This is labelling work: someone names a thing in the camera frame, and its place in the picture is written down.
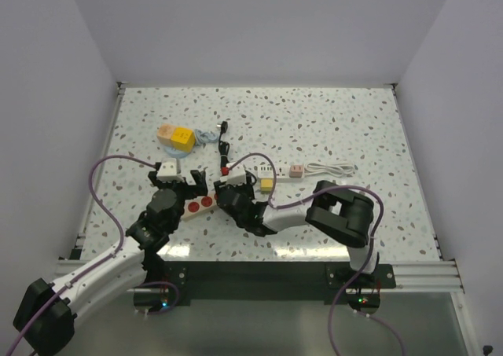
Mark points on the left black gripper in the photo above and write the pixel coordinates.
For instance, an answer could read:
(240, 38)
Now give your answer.
(192, 190)

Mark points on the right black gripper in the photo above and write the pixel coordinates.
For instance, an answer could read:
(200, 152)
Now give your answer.
(245, 189)

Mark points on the yellow USB charger cube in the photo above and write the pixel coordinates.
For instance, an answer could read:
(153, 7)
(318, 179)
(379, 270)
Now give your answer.
(266, 185)

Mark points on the wooden red-socket power strip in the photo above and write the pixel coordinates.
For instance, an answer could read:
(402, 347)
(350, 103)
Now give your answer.
(199, 206)

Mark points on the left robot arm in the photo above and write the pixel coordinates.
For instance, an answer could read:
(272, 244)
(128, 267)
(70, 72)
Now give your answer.
(49, 311)

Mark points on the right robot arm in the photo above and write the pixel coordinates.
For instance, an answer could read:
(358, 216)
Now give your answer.
(341, 214)

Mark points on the light blue round base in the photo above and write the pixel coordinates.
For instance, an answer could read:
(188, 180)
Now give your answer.
(175, 153)

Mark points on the yellow cube socket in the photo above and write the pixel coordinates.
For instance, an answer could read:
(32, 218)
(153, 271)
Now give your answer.
(183, 139)

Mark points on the beige cube socket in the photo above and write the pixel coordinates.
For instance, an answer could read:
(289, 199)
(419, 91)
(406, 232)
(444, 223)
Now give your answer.
(165, 133)

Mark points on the pink plugged USB adapter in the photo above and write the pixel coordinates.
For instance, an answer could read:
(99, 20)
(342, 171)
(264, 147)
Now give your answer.
(296, 171)

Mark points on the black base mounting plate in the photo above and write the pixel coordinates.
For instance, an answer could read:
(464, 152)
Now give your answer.
(182, 282)

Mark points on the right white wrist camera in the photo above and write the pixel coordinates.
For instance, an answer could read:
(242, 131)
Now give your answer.
(236, 176)

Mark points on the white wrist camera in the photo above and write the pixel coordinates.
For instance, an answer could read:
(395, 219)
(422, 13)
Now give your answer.
(236, 176)
(169, 170)

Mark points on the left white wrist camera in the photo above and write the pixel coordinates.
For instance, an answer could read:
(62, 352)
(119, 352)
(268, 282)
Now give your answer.
(169, 170)

